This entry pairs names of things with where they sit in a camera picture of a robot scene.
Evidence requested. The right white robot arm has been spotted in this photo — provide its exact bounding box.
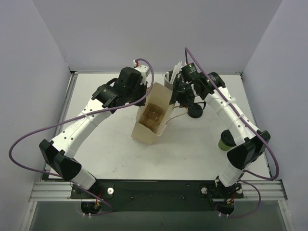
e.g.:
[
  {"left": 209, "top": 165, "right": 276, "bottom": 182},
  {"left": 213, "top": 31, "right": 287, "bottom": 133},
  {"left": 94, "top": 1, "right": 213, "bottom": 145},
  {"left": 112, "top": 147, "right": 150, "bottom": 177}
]
[{"left": 165, "top": 63, "right": 270, "bottom": 188}]

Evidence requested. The brown paper bag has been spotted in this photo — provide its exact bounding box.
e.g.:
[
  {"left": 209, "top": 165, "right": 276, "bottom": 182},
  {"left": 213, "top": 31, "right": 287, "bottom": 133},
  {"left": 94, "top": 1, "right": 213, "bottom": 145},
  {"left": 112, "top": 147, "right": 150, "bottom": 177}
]
[{"left": 131, "top": 82, "right": 183, "bottom": 145}]

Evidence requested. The white wrapped straw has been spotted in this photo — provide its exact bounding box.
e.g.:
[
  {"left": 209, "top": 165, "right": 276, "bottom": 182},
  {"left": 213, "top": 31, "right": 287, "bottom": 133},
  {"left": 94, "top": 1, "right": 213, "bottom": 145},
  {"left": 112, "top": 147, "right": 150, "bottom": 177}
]
[{"left": 169, "top": 61, "right": 182, "bottom": 84}]

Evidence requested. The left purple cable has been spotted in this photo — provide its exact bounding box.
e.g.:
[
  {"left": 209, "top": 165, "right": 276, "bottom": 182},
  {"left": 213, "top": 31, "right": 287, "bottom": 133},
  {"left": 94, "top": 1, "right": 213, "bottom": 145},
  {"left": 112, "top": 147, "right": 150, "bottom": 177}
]
[{"left": 9, "top": 58, "right": 154, "bottom": 215}]

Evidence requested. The grey straw holder cup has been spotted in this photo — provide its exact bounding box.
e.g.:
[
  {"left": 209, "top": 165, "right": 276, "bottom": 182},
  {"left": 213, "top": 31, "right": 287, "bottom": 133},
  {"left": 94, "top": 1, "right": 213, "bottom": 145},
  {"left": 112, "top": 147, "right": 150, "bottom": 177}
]
[{"left": 164, "top": 70, "right": 174, "bottom": 90}]

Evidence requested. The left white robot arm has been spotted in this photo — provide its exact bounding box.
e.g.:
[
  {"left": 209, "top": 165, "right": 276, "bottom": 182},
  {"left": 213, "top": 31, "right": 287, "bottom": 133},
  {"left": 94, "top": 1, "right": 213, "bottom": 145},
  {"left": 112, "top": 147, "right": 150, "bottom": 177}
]
[{"left": 39, "top": 65, "right": 150, "bottom": 198}]

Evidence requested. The aluminium frame rail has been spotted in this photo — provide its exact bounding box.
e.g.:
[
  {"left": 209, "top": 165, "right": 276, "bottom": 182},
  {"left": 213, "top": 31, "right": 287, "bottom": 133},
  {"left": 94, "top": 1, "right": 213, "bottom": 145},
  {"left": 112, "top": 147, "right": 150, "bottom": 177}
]
[{"left": 29, "top": 180, "right": 287, "bottom": 202}]

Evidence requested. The green paper coffee cup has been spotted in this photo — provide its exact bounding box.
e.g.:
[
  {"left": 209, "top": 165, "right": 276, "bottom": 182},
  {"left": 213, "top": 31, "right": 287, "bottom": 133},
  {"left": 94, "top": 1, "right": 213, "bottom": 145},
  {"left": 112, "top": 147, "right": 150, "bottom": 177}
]
[{"left": 218, "top": 139, "right": 233, "bottom": 152}]

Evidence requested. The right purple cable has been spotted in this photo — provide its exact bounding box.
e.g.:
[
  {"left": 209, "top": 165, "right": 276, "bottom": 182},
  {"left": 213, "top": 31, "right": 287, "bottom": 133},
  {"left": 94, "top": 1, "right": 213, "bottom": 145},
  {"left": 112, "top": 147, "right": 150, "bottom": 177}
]
[{"left": 184, "top": 47, "right": 280, "bottom": 218}]

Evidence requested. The black plastic cup lid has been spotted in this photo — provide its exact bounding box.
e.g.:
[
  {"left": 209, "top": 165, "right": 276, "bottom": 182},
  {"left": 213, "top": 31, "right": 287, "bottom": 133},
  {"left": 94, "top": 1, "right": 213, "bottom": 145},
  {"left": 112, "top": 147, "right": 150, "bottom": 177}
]
[{"left": 220, "top": 130, "right": 236, "bottom": 147}]

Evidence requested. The purple cable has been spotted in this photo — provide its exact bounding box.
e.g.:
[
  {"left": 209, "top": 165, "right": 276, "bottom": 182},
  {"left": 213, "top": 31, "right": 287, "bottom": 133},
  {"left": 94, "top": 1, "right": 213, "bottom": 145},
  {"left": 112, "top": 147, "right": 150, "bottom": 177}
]
[
  {"left": 9, "top": 58, "right": 154, "bottom": 215},
  {"left": 184, "top": 47, "right": 280, "bottom": 218}
]

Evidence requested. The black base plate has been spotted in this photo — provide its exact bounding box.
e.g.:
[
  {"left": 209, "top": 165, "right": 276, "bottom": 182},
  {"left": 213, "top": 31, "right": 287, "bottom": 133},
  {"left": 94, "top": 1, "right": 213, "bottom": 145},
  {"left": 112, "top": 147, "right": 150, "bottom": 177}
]
[{"left": 70, "top": 179, "right": 244, "bottom": 212}]

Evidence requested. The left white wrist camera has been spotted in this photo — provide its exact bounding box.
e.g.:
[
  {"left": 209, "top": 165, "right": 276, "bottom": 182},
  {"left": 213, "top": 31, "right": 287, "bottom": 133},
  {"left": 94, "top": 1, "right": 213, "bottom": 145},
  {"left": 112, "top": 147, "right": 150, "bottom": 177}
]
[{"left": 133, "top": 60, "right": 150, "bottom": 85}]

